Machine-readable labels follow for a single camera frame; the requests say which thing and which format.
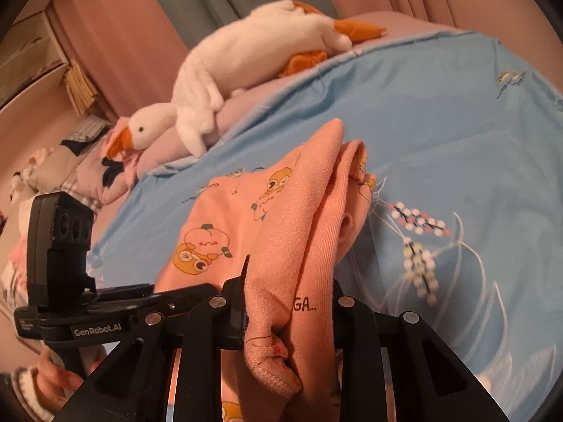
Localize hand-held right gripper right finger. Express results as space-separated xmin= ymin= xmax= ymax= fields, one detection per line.
xmin=332 ymin=278 xmax=499 ymax=422

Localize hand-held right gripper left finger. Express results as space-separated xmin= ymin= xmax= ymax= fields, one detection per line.
xmin=62 ymin=255 xmax=249 ymax=422

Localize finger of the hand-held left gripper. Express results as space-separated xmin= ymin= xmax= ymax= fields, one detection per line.
xmin=94 ymin=283 xmax=156 ymax=305
xmin=132 ymin=284 xmax=221 ymax=318

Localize orange printed long-sleeve shirt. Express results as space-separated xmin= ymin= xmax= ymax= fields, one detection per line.
xmin=154 ymin=117 xmax=380 ymax=422

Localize pile of pink clothes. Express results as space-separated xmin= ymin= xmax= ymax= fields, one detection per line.
xmin=6 ymin=239 xmax=31 ymax=271

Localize person's left hand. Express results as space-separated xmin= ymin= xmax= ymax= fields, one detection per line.
xmin=36 ymin=346 xmax=106 ymax=393

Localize plaid pillow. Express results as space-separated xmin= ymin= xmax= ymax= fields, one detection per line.
xmin=61 ymin=171 xmax=108 ymax=217

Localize small cream plush toys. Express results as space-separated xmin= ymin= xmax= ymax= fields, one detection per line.
xmin=8 ymin=146 xmax=54 ymax=206

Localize grey beige pillow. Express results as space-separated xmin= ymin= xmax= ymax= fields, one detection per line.
xmin=30 ymin=147 xmax=85 ymax=187

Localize dark blue cloth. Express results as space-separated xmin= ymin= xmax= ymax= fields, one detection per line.
xmin=100 ymin=157 xmax=126 ymax=189

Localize navy cloth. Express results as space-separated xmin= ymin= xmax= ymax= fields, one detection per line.
xmin=58 ymin=138 xmax=96 ymax=155

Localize blue striped cloth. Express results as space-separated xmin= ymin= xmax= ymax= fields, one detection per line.
xmin=65 ymin=113 xmax=114 ymax=142

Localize lilac pillow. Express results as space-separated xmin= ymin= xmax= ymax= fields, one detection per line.
xmin=132 ymin=77 xmax=311 ymax=177

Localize yellow hanging tassel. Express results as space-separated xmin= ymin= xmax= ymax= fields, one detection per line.
xmin=63 ymin=60 xmax=101 ymax=114

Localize wooden shelf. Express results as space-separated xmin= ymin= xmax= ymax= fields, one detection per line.
xmin=0 ymin=0 xmax=72 ymax=108

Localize blue floral blanket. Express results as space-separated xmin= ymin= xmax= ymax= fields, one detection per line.
xmin=86 ymin=30 xmax=563 ymax=407

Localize white goose plush toy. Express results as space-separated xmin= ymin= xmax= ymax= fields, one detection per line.
xmin=105 ymin=0 xmax=388 ymax=160

